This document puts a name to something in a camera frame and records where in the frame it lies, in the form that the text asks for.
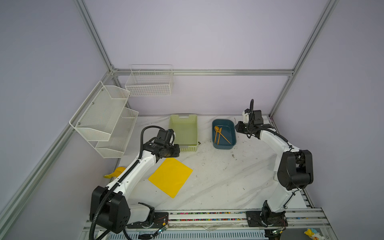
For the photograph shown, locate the left black corrugated cable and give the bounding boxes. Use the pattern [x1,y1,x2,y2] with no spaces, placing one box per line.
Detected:
[88,125,167,240]

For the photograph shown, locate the small yellow toy figure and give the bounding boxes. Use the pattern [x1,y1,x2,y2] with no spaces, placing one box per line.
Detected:
[304,229,326,240]

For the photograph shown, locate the orange plastic spoon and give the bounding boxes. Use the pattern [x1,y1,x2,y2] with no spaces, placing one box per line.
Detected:
[214,126,220,143]

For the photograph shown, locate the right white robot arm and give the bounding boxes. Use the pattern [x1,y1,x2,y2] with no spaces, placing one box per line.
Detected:
[235,106,314,227]

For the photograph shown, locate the aluminium cage frame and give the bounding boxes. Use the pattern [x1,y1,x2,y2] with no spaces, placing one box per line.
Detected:
[1,1,338,239]

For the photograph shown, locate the teal plastic tray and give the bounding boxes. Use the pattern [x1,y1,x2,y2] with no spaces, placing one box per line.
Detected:
[212,119,237,150]

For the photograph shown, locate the white wire wall basket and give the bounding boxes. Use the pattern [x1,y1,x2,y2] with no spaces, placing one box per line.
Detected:
[125,65,174,97]

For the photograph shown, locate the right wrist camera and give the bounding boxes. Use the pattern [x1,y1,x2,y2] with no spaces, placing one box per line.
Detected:
[242,109,251,124]

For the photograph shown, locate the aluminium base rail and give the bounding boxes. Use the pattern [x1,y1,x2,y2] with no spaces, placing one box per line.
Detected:
[78,207,338,240]

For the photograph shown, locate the light green plastic basket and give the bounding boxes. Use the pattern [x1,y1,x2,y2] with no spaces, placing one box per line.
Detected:
[169,114,199,152]

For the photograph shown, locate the white two-tier mesh shelf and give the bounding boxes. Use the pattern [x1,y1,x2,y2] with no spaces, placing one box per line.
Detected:
[69,82,139,159]

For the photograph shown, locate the yellow banana toy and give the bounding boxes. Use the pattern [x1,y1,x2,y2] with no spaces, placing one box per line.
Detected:
[103,167,126,179]

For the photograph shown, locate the yellow paper napkin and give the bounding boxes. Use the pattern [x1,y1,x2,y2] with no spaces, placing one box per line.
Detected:
[148,158,193,199]

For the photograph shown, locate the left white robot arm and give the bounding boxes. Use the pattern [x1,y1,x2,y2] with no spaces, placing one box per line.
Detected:
[89,127,180,240]

